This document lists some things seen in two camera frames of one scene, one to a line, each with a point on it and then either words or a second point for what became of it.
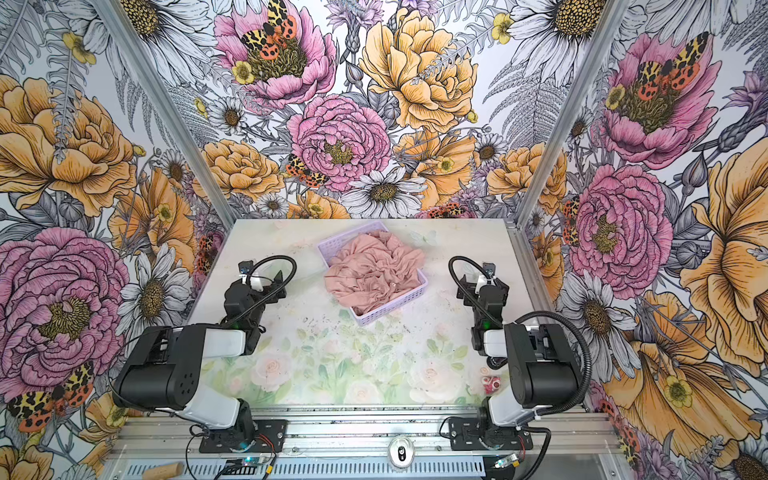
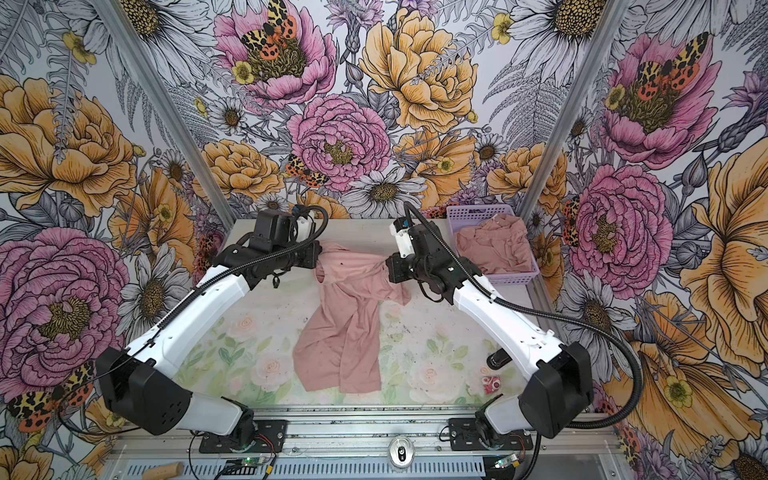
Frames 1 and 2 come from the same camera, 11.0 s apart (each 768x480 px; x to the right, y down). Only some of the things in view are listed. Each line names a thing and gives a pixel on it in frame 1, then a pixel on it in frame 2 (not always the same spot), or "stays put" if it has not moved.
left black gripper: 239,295 to 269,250
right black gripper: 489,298 to 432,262
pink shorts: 372,268 to 500,244
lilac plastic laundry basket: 370,315 to 497,279
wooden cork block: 164,472 stays put
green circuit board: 251,461 stays put
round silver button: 401,452 stays put
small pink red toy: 491,384 stays put
